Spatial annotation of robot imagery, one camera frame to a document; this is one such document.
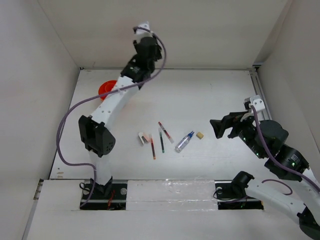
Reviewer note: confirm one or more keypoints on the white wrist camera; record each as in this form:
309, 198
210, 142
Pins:
256, 102
142, 31

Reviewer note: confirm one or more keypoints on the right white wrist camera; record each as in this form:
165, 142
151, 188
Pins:
256, 102

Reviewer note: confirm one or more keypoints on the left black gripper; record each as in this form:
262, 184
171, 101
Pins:
157, 56

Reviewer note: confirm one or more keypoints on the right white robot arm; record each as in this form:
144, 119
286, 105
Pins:
288, 165

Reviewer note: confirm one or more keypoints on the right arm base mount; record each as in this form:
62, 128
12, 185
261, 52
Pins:
227, 199

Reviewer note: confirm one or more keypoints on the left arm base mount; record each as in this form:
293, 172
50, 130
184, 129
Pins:
116, 200

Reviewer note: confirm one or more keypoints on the aluminium rail right edge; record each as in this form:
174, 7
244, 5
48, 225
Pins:
253, 71

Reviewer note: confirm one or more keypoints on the green pen refill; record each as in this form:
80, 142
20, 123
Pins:
161, 140

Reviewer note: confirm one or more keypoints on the red pen refill left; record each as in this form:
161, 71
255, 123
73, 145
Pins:
152, 146

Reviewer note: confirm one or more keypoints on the orange round compartment organizer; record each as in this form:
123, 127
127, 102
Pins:
105, 88

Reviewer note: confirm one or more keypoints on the clear spray bottle blue nozzle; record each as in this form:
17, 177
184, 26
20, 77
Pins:
185, 140

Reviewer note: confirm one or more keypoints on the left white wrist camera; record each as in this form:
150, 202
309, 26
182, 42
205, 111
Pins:
142, 31

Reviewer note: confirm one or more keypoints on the white pink mini stapler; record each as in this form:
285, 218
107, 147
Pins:
143, 138

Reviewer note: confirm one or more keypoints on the red pen refill with white end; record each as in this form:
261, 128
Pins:
166, 132

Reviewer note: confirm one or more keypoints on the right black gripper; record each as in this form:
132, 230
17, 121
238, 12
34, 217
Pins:
232, 119

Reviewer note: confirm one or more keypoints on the tan eraser block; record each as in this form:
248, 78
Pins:
199, 135

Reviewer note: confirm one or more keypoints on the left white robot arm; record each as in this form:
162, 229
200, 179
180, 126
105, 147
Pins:
95, 130

